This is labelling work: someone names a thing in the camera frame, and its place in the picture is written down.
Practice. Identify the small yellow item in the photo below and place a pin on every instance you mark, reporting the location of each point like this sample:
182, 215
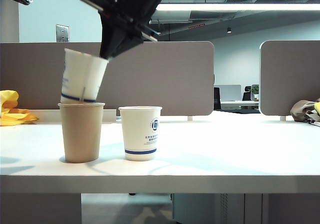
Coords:
317, 108

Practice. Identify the metal wall switch plate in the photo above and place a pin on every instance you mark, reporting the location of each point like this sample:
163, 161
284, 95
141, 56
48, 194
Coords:
62, 33

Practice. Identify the grey under-desk cabinet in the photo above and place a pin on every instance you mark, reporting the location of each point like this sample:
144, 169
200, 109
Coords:
215, 209

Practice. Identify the dark tall chair back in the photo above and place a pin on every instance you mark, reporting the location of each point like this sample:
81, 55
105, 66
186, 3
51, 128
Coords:
217, 99

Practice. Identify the black desk mat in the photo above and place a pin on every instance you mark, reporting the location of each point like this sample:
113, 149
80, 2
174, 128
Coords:
240, 111

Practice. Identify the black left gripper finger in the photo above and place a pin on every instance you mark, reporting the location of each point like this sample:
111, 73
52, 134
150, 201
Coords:
110, 39
130, 42

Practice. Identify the white divider foot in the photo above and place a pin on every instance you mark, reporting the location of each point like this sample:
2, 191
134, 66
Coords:
190, 118
282, 118

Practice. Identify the long ceiling light strip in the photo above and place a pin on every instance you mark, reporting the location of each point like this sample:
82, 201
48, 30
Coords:
237, 7

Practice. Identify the black office chair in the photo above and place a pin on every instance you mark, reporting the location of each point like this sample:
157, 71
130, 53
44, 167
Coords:
247, 94

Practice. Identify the grey desk side panel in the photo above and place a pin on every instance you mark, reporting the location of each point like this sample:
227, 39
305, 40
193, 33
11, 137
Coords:
40, 209
295, 209

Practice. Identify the yellow cloth bag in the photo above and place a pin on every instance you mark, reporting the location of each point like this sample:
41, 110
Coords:
10, 116

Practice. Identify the green potted plant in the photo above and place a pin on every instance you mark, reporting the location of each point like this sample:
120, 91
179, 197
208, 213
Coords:
255, 91

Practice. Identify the crumpled brown bag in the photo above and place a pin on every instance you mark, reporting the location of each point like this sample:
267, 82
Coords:
300, 110

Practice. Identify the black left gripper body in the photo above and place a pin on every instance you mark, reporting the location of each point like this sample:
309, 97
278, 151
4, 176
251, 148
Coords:
120, 14

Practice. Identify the white background monitor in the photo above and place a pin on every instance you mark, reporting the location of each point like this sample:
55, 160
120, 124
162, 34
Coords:
230, 93

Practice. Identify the brown paper cup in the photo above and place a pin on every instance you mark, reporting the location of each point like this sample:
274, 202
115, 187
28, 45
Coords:
82, 134

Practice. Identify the black ceiling spotlight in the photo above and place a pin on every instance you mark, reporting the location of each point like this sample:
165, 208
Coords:
228, 30

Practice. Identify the wide brown desk divider panel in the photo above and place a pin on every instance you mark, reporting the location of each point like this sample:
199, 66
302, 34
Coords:
162, 84

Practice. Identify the white paper cup blue print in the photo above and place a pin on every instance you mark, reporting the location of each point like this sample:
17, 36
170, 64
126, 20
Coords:
140, 139
80, 76

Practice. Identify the red ceiling sign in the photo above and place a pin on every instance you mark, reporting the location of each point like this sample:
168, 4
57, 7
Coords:
196, 26

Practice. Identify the narrow brown desk divider panel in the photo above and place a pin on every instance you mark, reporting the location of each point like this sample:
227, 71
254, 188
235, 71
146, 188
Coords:
290, 79

